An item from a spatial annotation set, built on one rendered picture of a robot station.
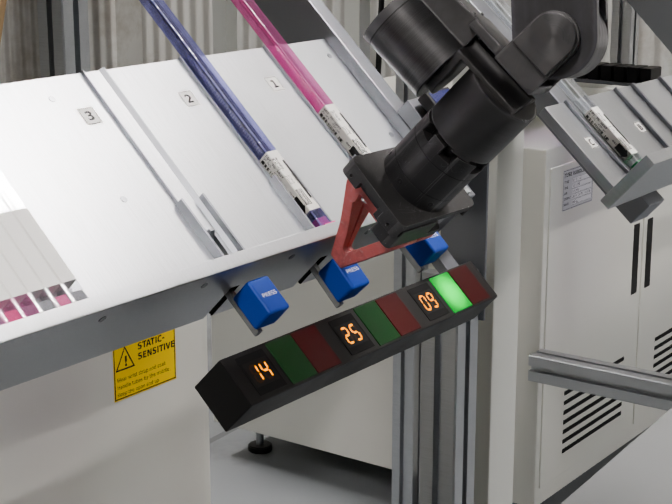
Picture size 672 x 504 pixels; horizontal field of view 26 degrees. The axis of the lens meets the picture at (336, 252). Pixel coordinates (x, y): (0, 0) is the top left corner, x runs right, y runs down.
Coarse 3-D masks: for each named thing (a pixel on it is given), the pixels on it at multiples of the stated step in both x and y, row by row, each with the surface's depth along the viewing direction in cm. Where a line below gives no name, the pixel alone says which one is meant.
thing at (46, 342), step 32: (224, 256) 103; (256, 256) 105; (288, 256) 109; (320, 256) 114; (128, 288) 95; (160, 288) 97; (192, 288) 100; (224, 288) 105; (32, 320) 88; (64, 320) 90; (96, 320) 93; (128, 320) 97; (160, 320) 102; (192, 320) 107; (0, 352) 87; (32, 352) 90; (64, 352) 94; (96, 352) 99; (0, 384) 92
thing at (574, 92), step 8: (488, 0) 144; (496, 0) 143; (496, 8) 144; (504, 8) 143; (504, 16) 143; (504, 24) 143; (560, 80) 141; (568, 80) 141; (560, 88) 141; (568, 88) 141; (576, 88) 141; (568, 96) 141; (576, 96) 140; (584, 96) 140; (576, 104) 140; (584, 104) 140; (592, 104) 140; (584, 112) 140; (632, 160) 138
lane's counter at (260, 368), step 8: (256, 352) 103; (264, 352) 104; (240, 360) 102; (248, 360) 102; (256, 360) 103; (264, 360) 103; (248, 368) 102; (256, 368) 102; (264, 368) 103; (272, 368) 103; (248, 376) 101; (256, 376) 102; (264, 376) 102; (272, 376) 103; (280, 376) 103; (256, 384) 101; (264, 384) 102; (272, 384) 102; (280, 384) 103; (264, 392) 101
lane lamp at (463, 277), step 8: (448, 272) 124; (456, 272) 125; (464, 272) 125; (456, 280) 124; (464, 280) 125; (472, 280) 125; (464, 288) 124; (472, 288) 124; (480, 288) 125; (472, 296) 124; (480, 296) 124; (488, 296) 125
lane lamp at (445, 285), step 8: (432, 280) 122; (440, 280) 122; (448, 280) 123; (440, 288) 122; (448, 288) 122; (456, 288) 123; (448, 296) 122; (456, 296) 122; (464, 296) 123; (448, 304) 121; (456, 304) 122; (464, 304) 122
